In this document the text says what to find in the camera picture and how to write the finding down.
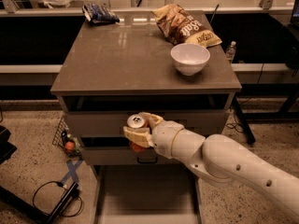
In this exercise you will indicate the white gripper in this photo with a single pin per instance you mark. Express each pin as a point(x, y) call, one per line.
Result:
point(163, 136)

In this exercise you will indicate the red coke can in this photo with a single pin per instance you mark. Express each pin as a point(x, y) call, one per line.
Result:
point(136, 121)

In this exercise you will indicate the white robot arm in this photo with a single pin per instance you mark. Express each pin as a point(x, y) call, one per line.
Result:
point(218, 159)

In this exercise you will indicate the middle grey drawer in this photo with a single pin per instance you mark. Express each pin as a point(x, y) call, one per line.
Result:
point(122, 156)

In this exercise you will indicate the grey drawer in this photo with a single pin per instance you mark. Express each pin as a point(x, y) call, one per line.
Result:
point(122, 156)
point(109, 124)

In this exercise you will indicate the top grey drawer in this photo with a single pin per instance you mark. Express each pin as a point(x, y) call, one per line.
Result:
point(109, 124)

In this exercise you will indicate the open bottom drawer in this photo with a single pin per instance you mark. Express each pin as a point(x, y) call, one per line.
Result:
point(147, 194)

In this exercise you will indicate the grey drawer cabinet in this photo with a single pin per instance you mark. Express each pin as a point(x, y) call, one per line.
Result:
point(127, 67)

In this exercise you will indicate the white bowl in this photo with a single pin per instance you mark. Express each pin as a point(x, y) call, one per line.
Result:
point(189, 59)

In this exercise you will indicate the black table leg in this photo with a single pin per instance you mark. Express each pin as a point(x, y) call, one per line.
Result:
point(243, 122)

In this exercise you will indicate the brown chip bag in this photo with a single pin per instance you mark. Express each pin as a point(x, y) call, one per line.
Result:
point(179, 26)

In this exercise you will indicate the clear water bottle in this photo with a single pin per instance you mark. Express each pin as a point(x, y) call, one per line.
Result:
point(231, 51)

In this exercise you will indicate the blue chip bag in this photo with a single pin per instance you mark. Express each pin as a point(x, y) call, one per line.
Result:
point(99, 15)

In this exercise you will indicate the wire basket with items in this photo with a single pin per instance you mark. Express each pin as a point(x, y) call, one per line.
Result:
point(65, 140)

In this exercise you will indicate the black stand base with cable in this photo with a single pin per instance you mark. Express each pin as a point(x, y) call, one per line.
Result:
point(50, 201)

